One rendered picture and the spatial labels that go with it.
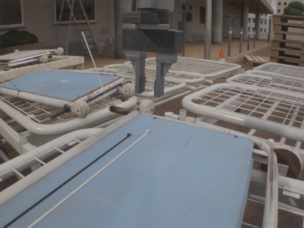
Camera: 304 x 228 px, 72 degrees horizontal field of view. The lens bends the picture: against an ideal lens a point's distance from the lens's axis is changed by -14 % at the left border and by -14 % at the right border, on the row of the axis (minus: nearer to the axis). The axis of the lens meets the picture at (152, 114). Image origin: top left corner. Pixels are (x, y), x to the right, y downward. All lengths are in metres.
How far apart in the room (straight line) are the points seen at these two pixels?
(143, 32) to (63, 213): 0.38
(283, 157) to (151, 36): 0.46
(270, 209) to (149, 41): 0.40
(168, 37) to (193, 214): 0.34
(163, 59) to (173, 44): 0.05
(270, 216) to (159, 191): 0.19
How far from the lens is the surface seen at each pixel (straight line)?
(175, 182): 0.44
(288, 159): 0.69
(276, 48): 4.35
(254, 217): 1.22
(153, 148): 0.54
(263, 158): 0.65
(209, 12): 5.74
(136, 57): 0.55
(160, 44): 0.51
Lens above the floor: 0.82
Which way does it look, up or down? 21 degrees down
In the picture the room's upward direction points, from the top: straight up
